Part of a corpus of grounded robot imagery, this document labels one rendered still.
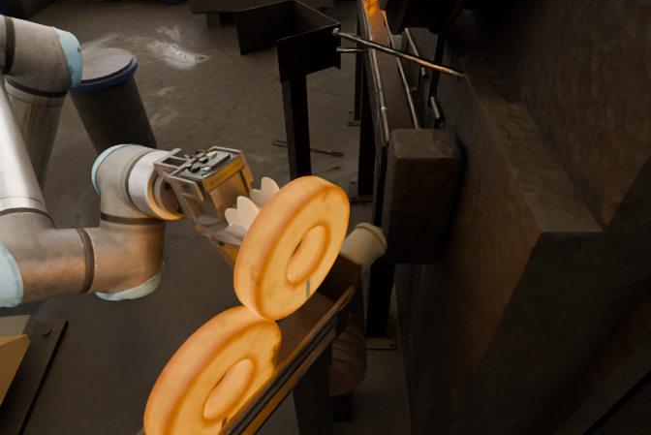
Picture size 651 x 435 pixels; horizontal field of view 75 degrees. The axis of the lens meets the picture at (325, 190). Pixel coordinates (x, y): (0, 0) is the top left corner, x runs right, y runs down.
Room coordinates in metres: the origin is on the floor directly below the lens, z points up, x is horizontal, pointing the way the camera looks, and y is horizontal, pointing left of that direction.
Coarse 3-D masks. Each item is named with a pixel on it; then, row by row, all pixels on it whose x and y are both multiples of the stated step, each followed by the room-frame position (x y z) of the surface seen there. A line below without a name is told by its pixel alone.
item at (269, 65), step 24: (288, 0) 1.40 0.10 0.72; (240, 24) 1.30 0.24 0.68; (264, 24) 1.35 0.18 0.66; (288, 24) 1.39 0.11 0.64; (312, 24) 1.31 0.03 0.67; (336, 24) 1.18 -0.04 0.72; (240, 48) 1.30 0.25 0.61; (264, 48) 1.34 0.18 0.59; (288, 48) 1.10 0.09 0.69; (312, 48) 1.14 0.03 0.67; (288, 72) 1.09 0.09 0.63; (312, 72) 1.14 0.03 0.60; (288, 96) 1.20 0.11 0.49; (288, 120) 1.21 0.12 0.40; (288, 144) 1.23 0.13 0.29
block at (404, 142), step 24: (408, 144) 0.50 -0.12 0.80; (432, 144) 0.50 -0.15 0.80; (456, 144) 0.50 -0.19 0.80; (408, 168) 0.47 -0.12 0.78; (432, 168) 0.47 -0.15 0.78; (456, 168) 0.46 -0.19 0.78; (384, 192) 0.54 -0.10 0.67; (408, 192) 0.47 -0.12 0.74; (432, 192) 0.47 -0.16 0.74; (384, 216) 0.51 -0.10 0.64; (408, 216) 0.47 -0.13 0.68; (432, 216) 0.46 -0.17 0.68; (408, 240) 0.47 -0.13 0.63; (432, 240) 0.46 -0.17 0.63
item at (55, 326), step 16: (64, 320) 0.72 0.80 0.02; (32, 336) 0.67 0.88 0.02; (48, 336) 0.67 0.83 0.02; (32, 352) 0.62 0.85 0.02; (48, 352) 0.62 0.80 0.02; (32, 368) 0.57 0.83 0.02; (48, 368) 0.57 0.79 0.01; (16, 384) 0.53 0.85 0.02; (32, 384) 0.53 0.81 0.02; (16, 400) 0.48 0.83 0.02; (32, 400) 0.48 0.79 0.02; (0, 416) 0.45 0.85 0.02; (16, 416) 0.44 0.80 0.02; (0, 432) 0.41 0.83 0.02; (16, 432) 0.40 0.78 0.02
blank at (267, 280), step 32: (288, 192) 0.30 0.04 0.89; (320, 192) 0.31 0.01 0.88; (256, 224) 0.27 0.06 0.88; (288, 224) 0.27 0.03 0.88; (320, 224) 0.31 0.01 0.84; (256, 256) 0.25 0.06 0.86; (288, 256) 0.27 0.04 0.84; (320, 256) 0.31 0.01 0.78; (256, 288) 0.23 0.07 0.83; (288, 288) 0.26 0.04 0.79
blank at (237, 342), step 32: (224, 320) 0.23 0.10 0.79; (256, 320) 0.23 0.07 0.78; (192, 352) 0.19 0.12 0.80; (224, 352) 0.20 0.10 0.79; (256, 352) 0.22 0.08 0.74; (160, 384) 0.17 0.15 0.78; (192, 384) 0.17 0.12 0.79; (224, 384) 0.21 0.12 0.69; (256, 384) 0.21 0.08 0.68; (160, 416) 0.15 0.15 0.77; (192, 416) 0.16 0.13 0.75; (224, 416) 0.18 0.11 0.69
